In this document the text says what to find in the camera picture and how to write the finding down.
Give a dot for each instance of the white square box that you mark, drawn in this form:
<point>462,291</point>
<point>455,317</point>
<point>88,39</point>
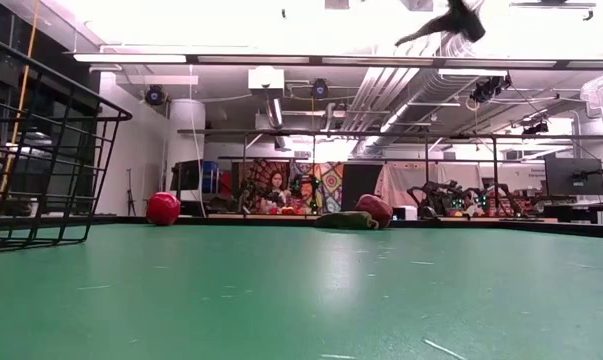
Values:
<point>266,78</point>

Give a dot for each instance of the round black device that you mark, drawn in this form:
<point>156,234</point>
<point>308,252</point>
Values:
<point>320,89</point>
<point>155,95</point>

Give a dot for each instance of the red apple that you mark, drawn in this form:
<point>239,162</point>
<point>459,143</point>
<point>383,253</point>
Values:
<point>162,209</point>

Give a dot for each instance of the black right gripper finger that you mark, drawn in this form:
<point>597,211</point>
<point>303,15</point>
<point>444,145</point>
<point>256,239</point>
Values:
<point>431,27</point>

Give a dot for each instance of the seated person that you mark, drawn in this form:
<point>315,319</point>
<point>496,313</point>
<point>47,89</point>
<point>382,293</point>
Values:
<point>276,185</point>

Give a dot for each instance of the black table border rail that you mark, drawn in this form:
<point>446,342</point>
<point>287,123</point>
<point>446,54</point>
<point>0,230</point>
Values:
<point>206,219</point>

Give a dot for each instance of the black panel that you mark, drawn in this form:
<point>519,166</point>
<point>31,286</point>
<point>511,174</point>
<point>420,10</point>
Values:
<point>358,180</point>

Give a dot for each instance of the colourful patterned tapestry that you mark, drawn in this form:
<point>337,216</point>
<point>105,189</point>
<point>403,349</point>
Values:
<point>331,180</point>

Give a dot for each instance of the blue storage bin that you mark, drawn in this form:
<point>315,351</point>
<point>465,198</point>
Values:
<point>211,175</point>

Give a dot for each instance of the black camera cluster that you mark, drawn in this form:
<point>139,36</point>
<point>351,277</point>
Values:
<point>488,89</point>

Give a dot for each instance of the large dark monitor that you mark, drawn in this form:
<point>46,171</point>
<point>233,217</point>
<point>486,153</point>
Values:
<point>566,175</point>

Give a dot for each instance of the long fluorescent light fixture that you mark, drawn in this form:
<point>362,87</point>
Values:
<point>131,58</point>

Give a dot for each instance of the black tripod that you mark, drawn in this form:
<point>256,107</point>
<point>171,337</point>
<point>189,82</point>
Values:
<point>129,200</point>

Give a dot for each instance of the white hanging sheet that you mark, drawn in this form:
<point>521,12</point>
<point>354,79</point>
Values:
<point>406,175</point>

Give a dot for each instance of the dark red round produce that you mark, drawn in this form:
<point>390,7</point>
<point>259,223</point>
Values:
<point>378,207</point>

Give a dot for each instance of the black overhead frame beam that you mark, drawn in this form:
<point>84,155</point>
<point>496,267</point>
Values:
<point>381,61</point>

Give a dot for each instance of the white cylindrical column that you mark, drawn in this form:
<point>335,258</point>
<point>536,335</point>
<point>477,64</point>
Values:
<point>186,130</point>

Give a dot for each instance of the silver ventilation duct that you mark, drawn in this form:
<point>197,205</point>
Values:
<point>421,90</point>

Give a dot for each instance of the small dark monitor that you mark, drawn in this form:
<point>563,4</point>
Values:
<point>186,175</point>

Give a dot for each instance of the black pipe frame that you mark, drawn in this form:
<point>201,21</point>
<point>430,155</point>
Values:
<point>381,134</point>

